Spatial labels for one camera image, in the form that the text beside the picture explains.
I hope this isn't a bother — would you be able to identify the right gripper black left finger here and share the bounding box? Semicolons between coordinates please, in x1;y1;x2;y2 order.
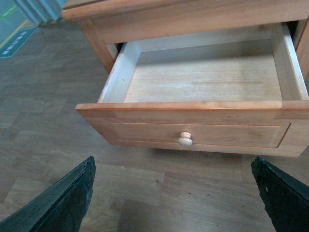
0;156;96;232

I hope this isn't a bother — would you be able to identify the pale green pleated curtain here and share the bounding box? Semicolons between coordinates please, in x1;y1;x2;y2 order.
13;0;68;24

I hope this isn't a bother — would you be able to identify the green floor sign sticker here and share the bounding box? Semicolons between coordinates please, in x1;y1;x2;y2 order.
0;27;38;59

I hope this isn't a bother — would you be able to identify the round wooden drawer knob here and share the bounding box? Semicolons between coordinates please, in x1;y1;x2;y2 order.
178;131;193;146

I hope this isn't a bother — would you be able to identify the wooden nightstand cabinet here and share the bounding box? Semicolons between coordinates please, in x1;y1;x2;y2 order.
62;0;309;77

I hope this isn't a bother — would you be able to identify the wooden drawer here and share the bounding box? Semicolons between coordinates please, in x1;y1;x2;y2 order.
76;23;309;157

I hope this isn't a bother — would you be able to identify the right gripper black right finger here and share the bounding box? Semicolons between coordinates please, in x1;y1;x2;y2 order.
251;157;309;232

